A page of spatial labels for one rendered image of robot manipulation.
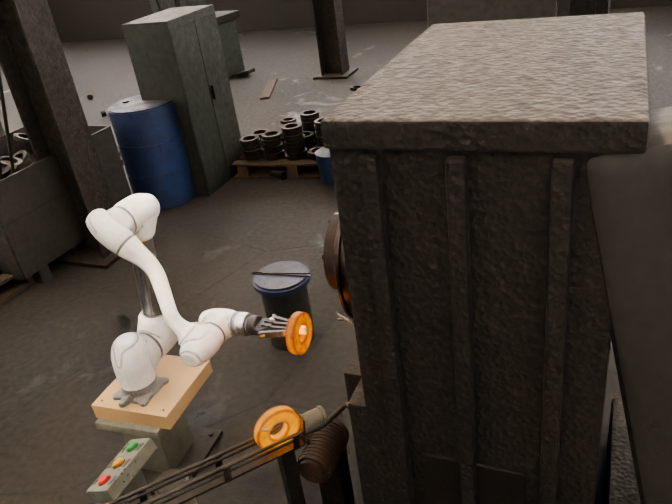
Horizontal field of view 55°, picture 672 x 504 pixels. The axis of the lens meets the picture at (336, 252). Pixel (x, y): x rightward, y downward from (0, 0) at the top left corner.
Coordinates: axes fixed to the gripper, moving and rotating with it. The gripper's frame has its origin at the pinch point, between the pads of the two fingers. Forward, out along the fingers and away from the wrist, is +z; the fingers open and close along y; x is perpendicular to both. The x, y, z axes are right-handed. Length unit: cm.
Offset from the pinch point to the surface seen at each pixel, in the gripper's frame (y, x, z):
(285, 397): -47, -82, -48
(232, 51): -674, -27, -430
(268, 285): -83, -38, -65
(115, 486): 63, -22, -43
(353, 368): 11.2, -5.6, 25.0
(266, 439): 39.8, -14.4, 3.9
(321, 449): 24.7, -32.1, 13.4
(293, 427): 31.7, -15.8, 9.5
